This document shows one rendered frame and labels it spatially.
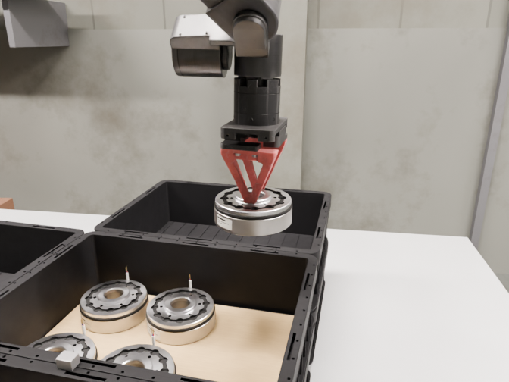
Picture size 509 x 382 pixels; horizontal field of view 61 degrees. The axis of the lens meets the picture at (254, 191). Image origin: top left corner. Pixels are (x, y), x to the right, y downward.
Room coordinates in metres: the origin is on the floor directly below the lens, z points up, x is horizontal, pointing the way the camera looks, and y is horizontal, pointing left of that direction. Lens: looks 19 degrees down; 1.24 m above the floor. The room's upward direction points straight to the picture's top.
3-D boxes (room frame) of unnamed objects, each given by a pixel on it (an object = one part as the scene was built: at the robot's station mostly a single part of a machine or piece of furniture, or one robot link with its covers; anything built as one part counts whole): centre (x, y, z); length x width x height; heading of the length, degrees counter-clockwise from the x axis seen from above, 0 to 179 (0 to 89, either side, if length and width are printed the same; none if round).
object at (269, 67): (0.54, 0.00, 1.23); 0.07 x 0.06 x 0.07; 83
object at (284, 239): (0.79, 0.06, 0.87); 0.40 x 0.30 x 0.11; 77
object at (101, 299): (0.58, 0.22, 0.86); 0.05 x 0.05 x 0.01
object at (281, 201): (0.54, 0.00, 1.04); 0.10 x 0.10 x 0.01
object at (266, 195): (0.54, 0.00, 1.05); 0.05 x 0.05 x 0.01
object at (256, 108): (0.54, 0.00, 1.16); 0.10 x 0.07 x 0.07; 167
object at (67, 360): (0.35, 0.19, 0.94); 0.02 x 0.01 x 0.01; 77
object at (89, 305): (0.58, 0.22, 0.86); 0.10 x 0.10 x 0.01
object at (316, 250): (0.79, 0.06, 0.92); 0.40 x 0.30 x 0.02; 77
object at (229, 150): (0.52, 0.00, 1.09); 0.07 x 0.07 x 0.09; 77
